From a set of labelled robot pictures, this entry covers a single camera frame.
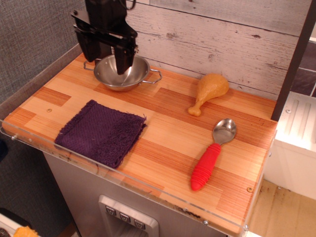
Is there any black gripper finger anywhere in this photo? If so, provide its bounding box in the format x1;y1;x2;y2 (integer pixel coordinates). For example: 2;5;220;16
75;28;101;62
114;44;135;75

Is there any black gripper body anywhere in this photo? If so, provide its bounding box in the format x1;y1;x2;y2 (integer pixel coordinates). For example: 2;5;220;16
71;0;137;48

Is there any steel bowl with handles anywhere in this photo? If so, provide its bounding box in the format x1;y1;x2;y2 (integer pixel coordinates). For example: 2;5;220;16
83;55;162;92

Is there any purple cloth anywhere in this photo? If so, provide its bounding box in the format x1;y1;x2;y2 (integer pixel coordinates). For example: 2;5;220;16
55;100;146;168

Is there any toy chicken drumstick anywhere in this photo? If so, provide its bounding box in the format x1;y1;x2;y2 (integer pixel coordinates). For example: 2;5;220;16
188;73;229;117

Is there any grey toy fridge cabinet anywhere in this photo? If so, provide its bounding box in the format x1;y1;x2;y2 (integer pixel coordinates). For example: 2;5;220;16
44;154;224;237

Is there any silver dispenser panel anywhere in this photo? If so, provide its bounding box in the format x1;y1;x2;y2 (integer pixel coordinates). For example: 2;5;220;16
98;195;159;237

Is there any orange object bottom left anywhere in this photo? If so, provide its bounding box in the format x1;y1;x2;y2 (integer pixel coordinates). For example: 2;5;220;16
13;226;39;237

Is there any clear acrylic guard rail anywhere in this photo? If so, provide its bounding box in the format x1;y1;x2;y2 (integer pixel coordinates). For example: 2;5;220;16
2;115;277;237

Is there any spoon with red handle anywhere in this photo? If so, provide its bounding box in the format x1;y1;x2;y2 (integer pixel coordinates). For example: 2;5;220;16
190;118;236;191

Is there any dark vertical post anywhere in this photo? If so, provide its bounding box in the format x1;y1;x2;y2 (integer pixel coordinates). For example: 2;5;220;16
271;0;316;121

